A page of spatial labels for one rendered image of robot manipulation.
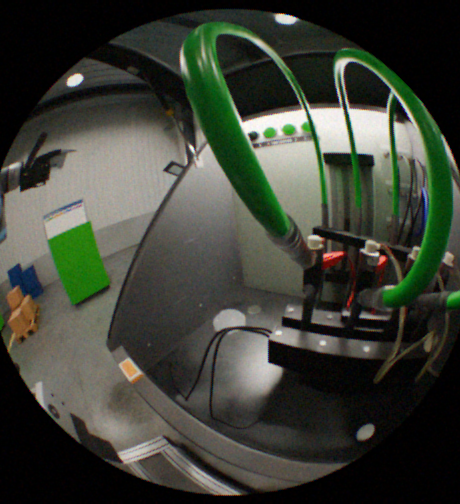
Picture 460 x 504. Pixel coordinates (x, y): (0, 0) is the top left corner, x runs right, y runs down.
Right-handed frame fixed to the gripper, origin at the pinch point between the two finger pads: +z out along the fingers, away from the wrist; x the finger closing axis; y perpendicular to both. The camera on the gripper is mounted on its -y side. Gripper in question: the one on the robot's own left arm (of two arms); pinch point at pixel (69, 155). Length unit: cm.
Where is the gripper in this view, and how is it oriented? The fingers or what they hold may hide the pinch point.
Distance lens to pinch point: 63.4
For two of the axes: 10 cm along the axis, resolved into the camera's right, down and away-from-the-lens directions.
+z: 2.9, -3.7, 8.8
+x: 9.6, 1.0, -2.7
